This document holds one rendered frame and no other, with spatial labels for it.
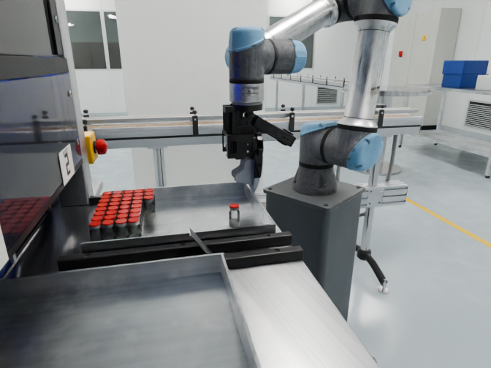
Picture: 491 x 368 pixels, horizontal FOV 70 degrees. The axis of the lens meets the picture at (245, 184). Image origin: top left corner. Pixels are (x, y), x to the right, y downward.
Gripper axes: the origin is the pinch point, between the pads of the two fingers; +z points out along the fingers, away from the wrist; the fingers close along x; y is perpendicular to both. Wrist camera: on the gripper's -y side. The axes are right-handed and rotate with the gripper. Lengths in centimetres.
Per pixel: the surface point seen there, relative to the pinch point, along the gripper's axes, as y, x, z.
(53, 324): 36, 35, 3
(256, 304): 9.5, 37.2, 3.6
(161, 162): 23, -86, 16
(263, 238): 4.2, 22.0, 1.6
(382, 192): -95, -85, 40
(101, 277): 30.9, 28.4, 1.6
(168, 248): 21.0, 22.0, 1.5
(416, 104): -439, -501, 46
